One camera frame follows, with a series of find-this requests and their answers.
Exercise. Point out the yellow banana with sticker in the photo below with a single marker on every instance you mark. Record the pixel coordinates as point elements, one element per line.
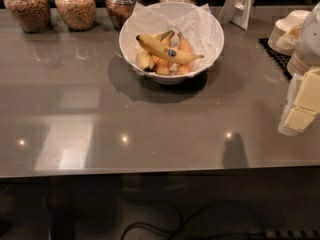
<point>165,52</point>

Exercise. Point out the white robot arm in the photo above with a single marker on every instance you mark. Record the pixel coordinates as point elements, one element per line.
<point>307,53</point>

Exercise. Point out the white bowl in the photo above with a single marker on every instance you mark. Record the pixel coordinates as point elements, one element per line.
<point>213,37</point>

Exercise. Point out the lower yellow banana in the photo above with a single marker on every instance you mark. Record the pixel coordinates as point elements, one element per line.
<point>145,60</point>

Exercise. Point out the black rubber mat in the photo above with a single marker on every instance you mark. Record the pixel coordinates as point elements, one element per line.
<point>280,59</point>

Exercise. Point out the white sign stand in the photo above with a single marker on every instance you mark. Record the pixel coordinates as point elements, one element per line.
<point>236,12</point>

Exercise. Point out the black power strip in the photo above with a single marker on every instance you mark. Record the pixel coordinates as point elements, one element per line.
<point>284,235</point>

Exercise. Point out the white paper liner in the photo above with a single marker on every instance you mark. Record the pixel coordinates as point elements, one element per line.
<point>196,25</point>

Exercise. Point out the orange fruit pieces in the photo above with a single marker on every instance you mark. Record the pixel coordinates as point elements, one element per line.
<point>166,68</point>

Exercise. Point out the leftmost glass jar of grains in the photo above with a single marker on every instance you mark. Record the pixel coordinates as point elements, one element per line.
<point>33,16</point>

